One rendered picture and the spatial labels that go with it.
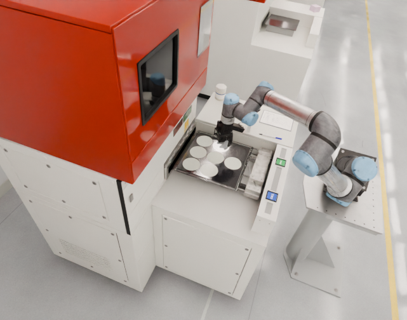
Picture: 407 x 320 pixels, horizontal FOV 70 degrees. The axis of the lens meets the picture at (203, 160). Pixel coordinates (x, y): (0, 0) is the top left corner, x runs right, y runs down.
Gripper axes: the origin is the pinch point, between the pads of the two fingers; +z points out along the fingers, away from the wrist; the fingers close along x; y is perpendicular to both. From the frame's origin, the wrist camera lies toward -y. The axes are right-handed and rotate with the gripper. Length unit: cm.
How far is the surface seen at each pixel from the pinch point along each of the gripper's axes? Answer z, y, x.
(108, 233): 22, 72, 21
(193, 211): 14.4, 28.5, 26.7
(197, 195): 14.4, 22.8, 17.2
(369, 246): 96, -122, 54
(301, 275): 95, -52, 55
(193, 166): 6.5, 20.2, 2.7
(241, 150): 6.5, -11.9, -0.7
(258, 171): 8.4, -14.6, 16.2
